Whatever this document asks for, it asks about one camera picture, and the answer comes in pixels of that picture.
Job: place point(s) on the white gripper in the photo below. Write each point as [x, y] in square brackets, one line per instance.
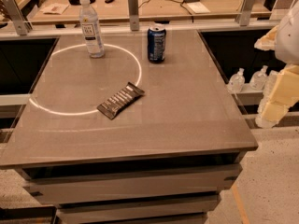
[288, 39]

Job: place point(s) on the blue pepsi can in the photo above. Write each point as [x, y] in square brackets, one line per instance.
[156, 43]

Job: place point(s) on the dark rxbar chocolate wrapper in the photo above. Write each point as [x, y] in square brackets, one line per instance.
[113, 105]

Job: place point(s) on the clear sanitizer bottle right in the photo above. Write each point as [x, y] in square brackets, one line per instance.
[258, 79]

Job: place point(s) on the clear sanitizer bottle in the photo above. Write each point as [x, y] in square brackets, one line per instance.
[236, 82]
[258, 79]

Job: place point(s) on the clear sanitizer bottle left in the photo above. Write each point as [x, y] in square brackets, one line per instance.
[236, 82]

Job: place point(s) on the white paper sheet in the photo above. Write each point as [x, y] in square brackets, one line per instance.
[198, 8]

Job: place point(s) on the lower grey drawer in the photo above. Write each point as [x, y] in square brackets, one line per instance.
[139, 210]

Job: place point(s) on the grey drawer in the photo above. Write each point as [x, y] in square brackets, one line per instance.
[143, 184]
[139, 210]

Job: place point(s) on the small black device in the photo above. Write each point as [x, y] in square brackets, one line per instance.
[109, 1]

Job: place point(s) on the clear plastic water bottle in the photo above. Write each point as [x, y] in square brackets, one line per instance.
[91, 29]

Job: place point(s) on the paper packet on desk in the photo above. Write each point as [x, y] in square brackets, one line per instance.
[55, 8]

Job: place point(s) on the upper grey drawer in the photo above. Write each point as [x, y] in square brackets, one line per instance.
[143, 184]

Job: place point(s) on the right metal bracket post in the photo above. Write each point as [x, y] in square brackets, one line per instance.
[244, 13]

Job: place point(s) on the metal bracket post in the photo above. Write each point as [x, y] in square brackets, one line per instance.
[244, 13]
[133, 14]
[21, 24]

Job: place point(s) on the middle metal bracket post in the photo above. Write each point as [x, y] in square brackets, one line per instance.
[133, 14]

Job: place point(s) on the left metal bracket post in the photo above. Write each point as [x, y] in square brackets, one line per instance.
[21, 24]

